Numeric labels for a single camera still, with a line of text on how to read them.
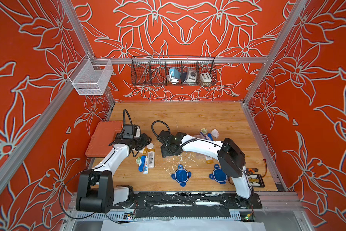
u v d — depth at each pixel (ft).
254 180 2.55
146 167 2.78
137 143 2.40
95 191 1.35
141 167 2.78
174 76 2.81
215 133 3.23
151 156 2.87
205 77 3.10
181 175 2.67
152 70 3.28
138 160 2.86
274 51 2.86
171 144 2.15
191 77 2.97
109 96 3.82
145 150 2.96
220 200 2.44
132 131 2.25
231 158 1.62
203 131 3.30
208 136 3.20
